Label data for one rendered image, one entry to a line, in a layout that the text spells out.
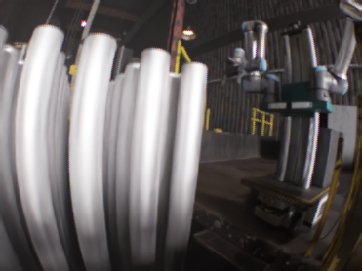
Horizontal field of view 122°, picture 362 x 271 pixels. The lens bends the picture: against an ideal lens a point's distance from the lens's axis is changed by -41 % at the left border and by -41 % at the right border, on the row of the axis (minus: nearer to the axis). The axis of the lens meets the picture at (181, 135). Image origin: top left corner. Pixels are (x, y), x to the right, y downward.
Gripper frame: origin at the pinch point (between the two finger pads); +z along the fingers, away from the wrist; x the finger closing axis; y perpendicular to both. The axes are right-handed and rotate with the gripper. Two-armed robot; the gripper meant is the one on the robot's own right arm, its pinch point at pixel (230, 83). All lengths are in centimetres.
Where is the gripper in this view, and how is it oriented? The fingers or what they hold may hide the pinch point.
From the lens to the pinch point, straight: 116.8
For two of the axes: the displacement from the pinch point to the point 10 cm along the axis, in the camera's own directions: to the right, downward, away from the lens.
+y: 7.4, 4.5, 5.0
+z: -3.6, 8.9, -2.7
